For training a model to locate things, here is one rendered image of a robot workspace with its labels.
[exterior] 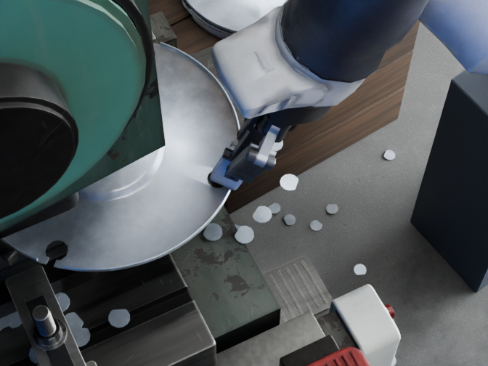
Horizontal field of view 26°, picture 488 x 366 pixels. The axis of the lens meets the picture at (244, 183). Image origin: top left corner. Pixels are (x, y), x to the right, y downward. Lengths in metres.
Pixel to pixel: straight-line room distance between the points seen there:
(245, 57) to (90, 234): 0.32
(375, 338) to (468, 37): 0.46
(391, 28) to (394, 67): 1.15
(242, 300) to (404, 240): 0.82
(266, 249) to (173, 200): 0.86
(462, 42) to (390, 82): 1.12
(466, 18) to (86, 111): 0.39
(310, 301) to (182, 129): 0.65
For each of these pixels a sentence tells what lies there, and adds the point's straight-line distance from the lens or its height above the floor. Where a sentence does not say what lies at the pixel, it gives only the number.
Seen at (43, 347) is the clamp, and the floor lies 0.76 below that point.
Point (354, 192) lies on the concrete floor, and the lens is 1.99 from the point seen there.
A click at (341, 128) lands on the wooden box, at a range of 1.96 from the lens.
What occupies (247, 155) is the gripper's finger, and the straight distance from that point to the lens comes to 0.91.
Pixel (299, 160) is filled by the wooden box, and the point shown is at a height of 0.06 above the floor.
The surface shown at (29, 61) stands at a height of 1.36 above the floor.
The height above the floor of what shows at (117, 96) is 1.31.
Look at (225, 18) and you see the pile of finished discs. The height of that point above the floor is 0.38.
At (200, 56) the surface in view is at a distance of 1.18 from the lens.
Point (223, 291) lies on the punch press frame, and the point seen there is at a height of 0.64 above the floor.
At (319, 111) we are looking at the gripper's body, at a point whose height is 0.99.
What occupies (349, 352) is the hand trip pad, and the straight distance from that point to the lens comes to 1.04.
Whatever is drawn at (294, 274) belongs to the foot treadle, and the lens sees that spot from 1.73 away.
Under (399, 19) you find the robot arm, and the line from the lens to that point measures 0.76.
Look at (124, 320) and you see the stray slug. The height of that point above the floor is 0.71.
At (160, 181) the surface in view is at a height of 0.78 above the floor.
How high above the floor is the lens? 1.72
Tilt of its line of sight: 60 degrees down
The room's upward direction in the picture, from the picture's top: straight up
